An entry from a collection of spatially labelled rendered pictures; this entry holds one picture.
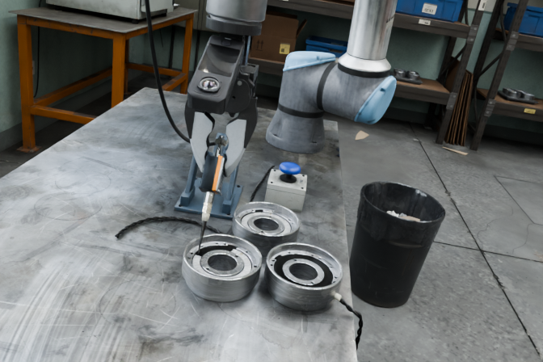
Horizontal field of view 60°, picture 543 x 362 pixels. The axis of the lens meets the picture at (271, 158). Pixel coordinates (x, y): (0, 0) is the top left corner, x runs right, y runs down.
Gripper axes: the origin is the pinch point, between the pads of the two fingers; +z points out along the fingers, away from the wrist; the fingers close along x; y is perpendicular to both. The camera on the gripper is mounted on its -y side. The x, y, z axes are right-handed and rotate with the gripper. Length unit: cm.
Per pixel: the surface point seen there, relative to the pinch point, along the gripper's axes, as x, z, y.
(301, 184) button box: -13.4, 8.9, 18.7
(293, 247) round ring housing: -12.9, 9.9, -1.1
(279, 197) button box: -9.7, 11.2, 16.5
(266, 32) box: 21, 27, 346
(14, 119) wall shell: 148, 79, 191
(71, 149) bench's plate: 33.2, 13.2, 25.7
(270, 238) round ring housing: -9.3, 9.7, -0.1
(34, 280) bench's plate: 18.8, 13.1, -13.7
